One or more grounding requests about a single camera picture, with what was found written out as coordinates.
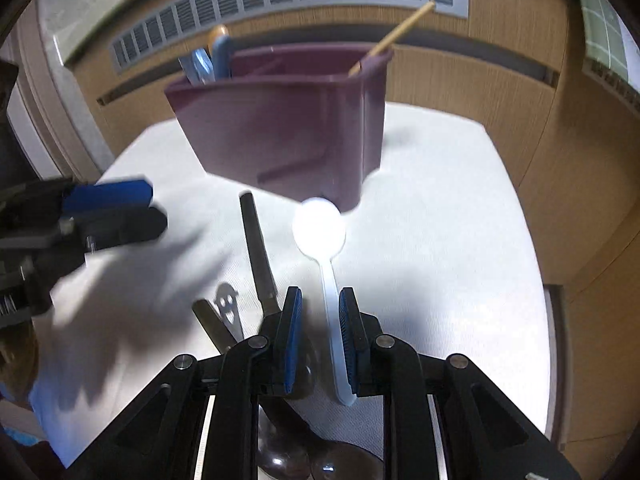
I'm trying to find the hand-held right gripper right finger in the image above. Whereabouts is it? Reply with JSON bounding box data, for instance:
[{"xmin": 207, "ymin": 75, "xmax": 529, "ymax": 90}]
[{"xmin": 338, "ymin": 287, "xmax": 583, "ymax": 480}]

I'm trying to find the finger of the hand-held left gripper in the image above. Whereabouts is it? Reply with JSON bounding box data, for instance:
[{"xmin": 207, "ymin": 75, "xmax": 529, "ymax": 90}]
[
  {"xmin": 61, "ymin": 176, "xmax": 154, "ymax": 214},
  {"xmin": 75, "ymin": 207, "xmax": 169, "ymax": 256}
]

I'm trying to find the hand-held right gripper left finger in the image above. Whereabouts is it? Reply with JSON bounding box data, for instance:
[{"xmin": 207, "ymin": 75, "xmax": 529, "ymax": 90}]
[{"xmin": 65, "ymin": 286, "xmax": 304, "ymax": 480}]

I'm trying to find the white plastic spoon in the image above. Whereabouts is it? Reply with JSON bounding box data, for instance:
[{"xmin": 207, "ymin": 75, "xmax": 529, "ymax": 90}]
[{"xmin": 292, "ymin": 197, "xmax": 359, "ymax": 407}]

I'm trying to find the grey-blue plastic spoon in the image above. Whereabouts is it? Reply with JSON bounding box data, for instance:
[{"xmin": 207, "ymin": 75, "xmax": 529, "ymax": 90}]
[{"xmin": 178, "ymin": 48, "xmax": 217, "ymax": 86}]

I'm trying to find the maroon plastic utensil holder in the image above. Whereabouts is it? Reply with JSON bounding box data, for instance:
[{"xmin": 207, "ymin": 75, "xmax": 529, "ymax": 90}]
[{"xmin": 164, "ymin": 43, "xmax": 396, "ymax": 214}]

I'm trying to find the wooden chopstick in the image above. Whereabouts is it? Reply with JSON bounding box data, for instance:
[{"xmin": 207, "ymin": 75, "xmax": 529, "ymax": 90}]
[{"xmin": 348, "ymin": 0, "xmax": 437, "ymax": 77}]

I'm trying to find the wooden cabinet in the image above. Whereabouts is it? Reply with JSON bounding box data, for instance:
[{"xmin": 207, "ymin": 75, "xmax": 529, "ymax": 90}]
[{"xmin": 62, "ymin": 0, "xmax": 640, "ymax": 456}]

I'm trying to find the green checked cloth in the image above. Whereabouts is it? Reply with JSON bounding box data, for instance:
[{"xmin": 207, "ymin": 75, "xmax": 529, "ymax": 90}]
[{"xmin": 569, "ymin": 0, "xmax": 632, "ymax": 82}]

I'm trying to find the brown translucent black-handled spoon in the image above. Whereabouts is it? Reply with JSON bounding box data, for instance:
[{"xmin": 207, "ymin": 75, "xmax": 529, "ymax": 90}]
[
  {"xmin": 310, "ymin": 441, "xmax": 387, "ymax": 480},
  {"xmin": 238, "ymin": 191, "xmax": 315, "ymax": 480}
]

